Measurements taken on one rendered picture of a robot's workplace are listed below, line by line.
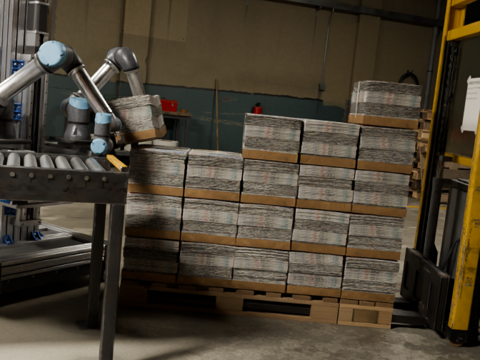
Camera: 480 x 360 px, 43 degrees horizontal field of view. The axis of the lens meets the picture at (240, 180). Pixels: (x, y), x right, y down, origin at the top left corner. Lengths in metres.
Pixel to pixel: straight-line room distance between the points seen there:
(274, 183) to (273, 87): 7.34
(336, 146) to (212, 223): 0.75
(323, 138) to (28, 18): 1.68
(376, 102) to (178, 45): 6.99
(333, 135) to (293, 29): 7.52
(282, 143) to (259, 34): 7.31
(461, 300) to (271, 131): 1.27
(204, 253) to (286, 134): 0.75
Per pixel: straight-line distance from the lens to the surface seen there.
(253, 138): 3.15
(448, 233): 3.86
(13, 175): 2.35
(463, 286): 3.30
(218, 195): 3.17
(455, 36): 3.76
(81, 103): 3.56
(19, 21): 3.53
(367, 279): 3.36
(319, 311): 3.36
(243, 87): 10.27
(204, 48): 10.08
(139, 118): 3.23
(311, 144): 3.17
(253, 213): 3.19
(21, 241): 3.66
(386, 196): 3.28
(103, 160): 2.87
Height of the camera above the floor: 1.10
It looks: 7 degrees down
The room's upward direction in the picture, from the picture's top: 6 degrees clockwise
